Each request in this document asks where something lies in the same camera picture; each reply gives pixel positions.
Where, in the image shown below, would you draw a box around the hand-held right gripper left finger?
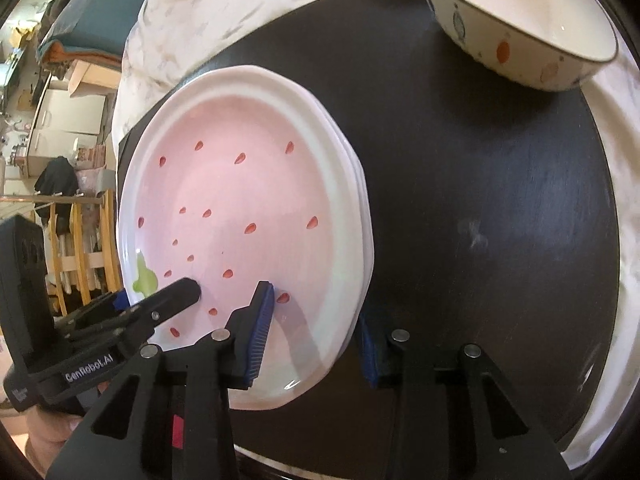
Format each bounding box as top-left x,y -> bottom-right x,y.
45,280 -> 277,480

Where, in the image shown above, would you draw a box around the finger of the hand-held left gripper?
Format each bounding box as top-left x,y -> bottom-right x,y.
62,277 -> 202,345
55,291 -> 131,328

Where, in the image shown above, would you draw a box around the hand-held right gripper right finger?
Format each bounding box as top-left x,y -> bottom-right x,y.
356,310 -> 573,480

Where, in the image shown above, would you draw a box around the white leaf-print bowl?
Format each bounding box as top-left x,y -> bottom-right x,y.
411,0 -> 620,92

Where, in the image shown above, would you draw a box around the person's left hand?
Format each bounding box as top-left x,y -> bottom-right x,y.
25,382 -> 108,466

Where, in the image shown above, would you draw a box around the yellow wooden rack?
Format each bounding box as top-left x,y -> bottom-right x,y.
30,192 -> 123,316

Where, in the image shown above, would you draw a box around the black garment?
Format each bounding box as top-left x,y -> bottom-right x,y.
34,156 -> 78,221

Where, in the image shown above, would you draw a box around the pink floral storage box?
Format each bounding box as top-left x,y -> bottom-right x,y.
75,145 -> 108,196

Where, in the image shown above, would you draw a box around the white kitchen base cabinets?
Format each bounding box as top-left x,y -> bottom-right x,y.
25,77 -> 108,176

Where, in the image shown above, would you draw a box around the dark wooden board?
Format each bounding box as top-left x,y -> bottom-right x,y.
116,0 -> 621,480

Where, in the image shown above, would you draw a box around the wooden bed frame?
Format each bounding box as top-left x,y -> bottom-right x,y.
67,57 -> 123,100

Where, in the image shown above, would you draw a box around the teal padded bed rail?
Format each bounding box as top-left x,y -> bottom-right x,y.
37,0 -> 168,68

